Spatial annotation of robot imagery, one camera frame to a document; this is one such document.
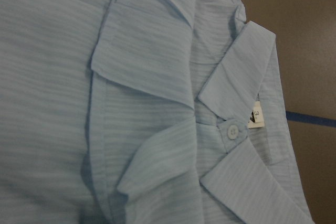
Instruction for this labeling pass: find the light blue collared shirt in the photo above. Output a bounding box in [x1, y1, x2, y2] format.
[1, 0, 312, 223]

